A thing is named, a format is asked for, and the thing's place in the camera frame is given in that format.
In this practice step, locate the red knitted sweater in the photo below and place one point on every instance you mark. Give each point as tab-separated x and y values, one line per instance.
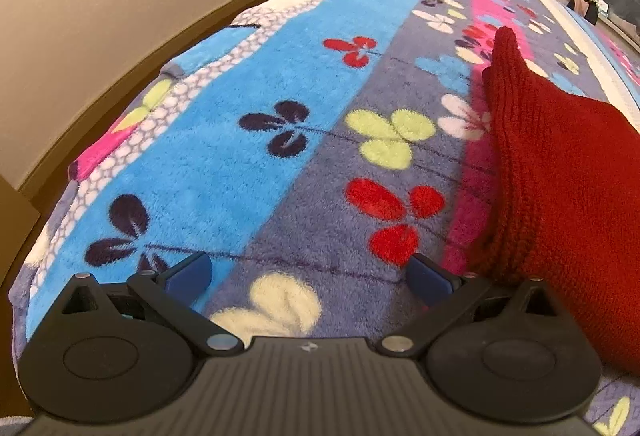
565	196

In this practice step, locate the floral printed fleece blanket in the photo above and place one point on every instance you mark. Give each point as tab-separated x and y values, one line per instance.
280	176

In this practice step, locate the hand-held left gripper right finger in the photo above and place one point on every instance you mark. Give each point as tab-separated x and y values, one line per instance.
429	282

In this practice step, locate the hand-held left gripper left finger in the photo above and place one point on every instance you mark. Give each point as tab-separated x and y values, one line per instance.
190	274

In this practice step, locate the wooden furniture panel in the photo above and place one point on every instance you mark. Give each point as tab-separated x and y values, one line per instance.
15	226

